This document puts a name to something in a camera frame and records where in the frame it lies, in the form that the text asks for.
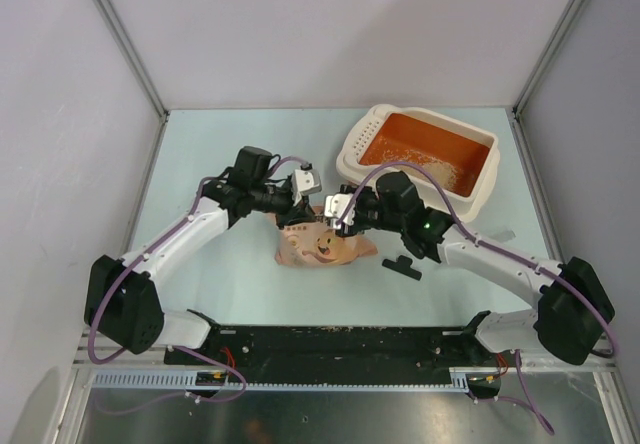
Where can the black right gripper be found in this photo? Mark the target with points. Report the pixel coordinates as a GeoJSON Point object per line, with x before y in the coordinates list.
{"type": "Point", "coordinates": [357, 228]}

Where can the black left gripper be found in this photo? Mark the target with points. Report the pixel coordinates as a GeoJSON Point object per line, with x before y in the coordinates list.
{"type": "Point", "coordinates": [295, 214]}

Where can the pink cat litter bag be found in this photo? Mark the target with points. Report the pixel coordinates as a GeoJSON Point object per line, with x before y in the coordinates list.
{"type": "Point", "coordinates": [314, 245]}

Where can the black bag clip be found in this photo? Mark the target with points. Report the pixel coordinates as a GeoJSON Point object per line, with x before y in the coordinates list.
{"type": "Point", "coordinates": [403, 265]}

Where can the white and orange litter box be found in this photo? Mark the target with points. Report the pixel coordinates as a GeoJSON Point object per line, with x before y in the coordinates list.
{"type": "Point", "coordinates": [461, 157]}

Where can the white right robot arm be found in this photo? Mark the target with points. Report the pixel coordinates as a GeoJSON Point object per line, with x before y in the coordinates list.
{"type": "Point", "coordinates": [568, 311]}

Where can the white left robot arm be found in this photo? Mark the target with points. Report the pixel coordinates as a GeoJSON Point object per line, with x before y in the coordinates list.
{"type": "Point", "coordinates": [123, 309]}

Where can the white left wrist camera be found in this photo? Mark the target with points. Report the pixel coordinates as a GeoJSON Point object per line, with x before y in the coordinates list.
{"type": "Point", "coordinates": [305, 182]}

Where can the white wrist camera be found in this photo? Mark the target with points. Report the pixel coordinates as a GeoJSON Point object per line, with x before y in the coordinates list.
{"type": "Point", "coordinates": [305, 182]}
{"type": "Point", "coordinates": [338, 211]}

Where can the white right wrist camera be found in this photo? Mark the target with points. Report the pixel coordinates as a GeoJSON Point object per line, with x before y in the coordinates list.
{"type": "Point", "coordinates": [338, 211]}

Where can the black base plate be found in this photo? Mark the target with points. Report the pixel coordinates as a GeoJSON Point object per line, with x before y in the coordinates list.
{"type": "Point", "coordinates": [352, 357]}

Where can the left aluminium corner post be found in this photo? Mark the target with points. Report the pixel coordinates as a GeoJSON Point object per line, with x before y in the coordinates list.
{"type": "Point", "coordinates": [125, 44]}

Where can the aluminium corner post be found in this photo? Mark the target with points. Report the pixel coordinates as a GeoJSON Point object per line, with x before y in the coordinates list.
{"type": "Point", "coordinates": [125, 44]}
{"type": "Point", "coordinates": [561, 32]}

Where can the right aluminium corner post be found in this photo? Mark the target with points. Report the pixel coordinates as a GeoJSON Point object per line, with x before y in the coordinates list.
{"type": "Point", "coordinates": [561, 32]}

